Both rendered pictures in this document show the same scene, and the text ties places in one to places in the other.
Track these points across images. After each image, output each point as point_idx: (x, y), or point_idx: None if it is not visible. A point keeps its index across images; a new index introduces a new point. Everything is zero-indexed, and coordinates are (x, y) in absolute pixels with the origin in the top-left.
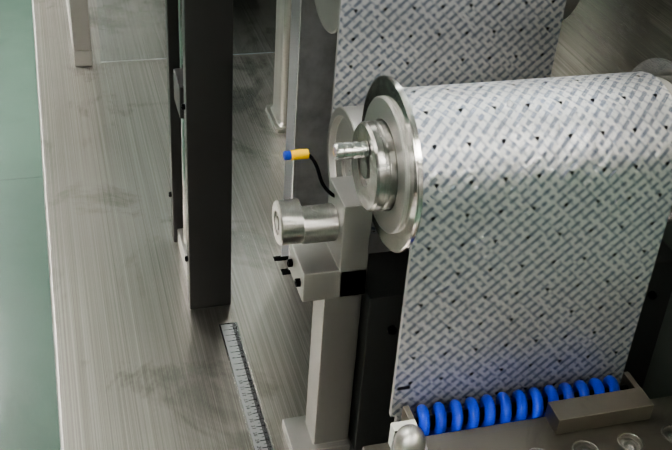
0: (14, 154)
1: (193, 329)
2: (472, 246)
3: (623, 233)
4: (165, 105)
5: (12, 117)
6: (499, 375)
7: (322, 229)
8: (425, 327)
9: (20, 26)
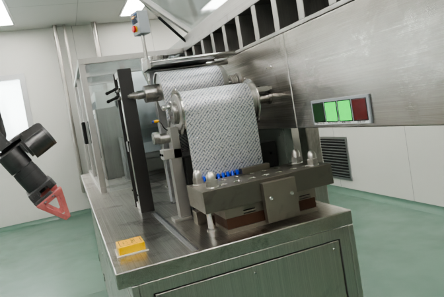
0: (85, 288)
1: (143, 215)
2: (202, 123)
3: (244, 117)
4: (131, 193)
5: (83, 278)
6: (224, 167)
7: (165, 136)
8: (197, 150)
9: (84, 253)
